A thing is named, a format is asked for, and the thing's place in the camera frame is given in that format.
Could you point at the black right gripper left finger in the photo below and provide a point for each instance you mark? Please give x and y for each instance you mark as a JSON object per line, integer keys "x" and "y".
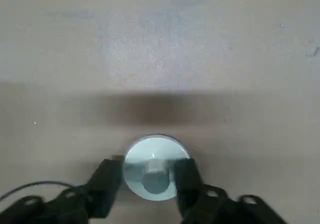
{"x": 100, "y": 189}

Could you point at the round metal jar lid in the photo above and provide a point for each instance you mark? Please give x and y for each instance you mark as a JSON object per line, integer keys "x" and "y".
{"x": 155, "y": 159}

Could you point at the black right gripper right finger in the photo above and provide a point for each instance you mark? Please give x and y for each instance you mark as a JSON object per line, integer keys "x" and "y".
{"x": 192, "y": 199}

